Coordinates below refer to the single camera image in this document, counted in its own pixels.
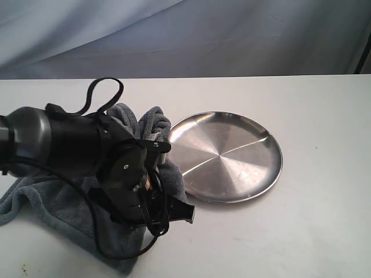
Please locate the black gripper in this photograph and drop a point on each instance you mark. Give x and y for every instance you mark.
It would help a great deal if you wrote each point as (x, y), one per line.
(122, 173)

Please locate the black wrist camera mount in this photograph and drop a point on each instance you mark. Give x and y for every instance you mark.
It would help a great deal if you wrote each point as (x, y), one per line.
(156, 152)

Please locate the black stand pole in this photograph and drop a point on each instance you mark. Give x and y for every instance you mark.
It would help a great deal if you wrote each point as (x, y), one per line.
(363, 57)

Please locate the grey backdrop cloth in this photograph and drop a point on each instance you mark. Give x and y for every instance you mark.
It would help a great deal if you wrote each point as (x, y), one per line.
(180, 39)

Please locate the round stainless steel plate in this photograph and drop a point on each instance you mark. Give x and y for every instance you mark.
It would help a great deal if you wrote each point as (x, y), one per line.
(225, 157)

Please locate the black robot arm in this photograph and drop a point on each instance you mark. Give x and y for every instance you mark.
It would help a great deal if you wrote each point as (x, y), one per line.
(36, 141)

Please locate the grey fleece towel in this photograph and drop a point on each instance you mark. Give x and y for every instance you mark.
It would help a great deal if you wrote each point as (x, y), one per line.
(63, 204)

